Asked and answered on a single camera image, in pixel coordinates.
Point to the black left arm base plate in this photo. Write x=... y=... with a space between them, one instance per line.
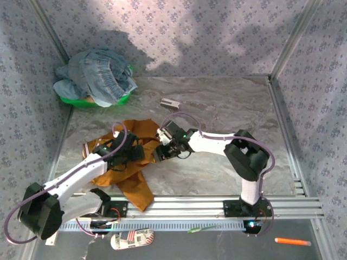
x=119 y=208

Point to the aluminium front rail frame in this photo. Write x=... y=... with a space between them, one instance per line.
x=189 y=205

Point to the orange marker pen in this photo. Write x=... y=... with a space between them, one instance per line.
x=292 y=241

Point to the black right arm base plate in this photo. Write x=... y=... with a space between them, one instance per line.
x=233 y=208

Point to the right controller board with light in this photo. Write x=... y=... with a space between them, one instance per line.
x=253 y=226

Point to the blue denim jeans pile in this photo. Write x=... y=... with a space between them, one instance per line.
x=95 y=77

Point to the flag print sticker card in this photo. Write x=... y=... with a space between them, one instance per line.
x=132 y=239

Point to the small white box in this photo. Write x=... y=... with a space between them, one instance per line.
x=52 y=239

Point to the aluminium corner post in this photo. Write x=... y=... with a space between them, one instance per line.
x=294 y=38
x=50 y=32

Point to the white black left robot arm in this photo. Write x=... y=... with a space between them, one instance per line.
x=78 y=173

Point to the green thin pen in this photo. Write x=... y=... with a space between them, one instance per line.
x=203 y=228

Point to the mustard brown trousers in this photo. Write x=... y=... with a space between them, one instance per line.
x=135 y=187

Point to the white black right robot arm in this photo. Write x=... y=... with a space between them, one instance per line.
x=211 y=142

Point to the small grey rectangular box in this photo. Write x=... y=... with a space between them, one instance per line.
x=169 y=103

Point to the aluminium side rail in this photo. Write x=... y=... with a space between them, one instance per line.
x=287 y=140

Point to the green plastic basin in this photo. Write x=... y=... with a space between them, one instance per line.
x=81 y=103

